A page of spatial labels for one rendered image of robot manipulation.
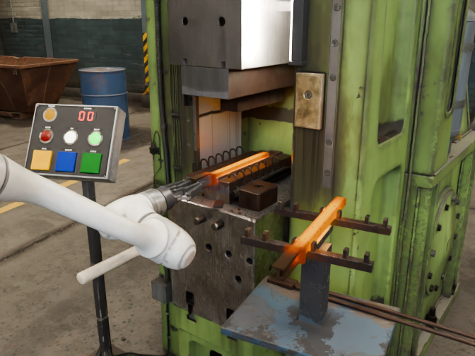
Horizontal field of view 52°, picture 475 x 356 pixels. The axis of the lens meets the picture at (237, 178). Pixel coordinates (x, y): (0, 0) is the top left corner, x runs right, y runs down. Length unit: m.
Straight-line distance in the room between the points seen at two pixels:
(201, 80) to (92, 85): 4.67
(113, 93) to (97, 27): 3.52
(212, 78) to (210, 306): 0.80
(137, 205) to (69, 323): 1.50
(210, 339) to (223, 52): 1.03
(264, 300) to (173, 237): 0.33
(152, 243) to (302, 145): 0.62
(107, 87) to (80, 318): 3.88
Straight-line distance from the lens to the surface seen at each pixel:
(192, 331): 1.95
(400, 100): 1.85
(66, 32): 10.15
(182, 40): 1.66
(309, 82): 1.53
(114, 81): 6.24
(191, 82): 1.64
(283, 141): 2.04
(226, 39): 1.54
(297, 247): 1.08
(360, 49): 1.48
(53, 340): 2.69
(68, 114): 1.97
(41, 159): 1.96
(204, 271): 1.75
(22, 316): 2.93
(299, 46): 1.52
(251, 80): 1.65
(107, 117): 1.89
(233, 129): 2.04
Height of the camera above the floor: 1.52
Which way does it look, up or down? 18 degrees down
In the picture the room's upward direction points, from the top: straight up
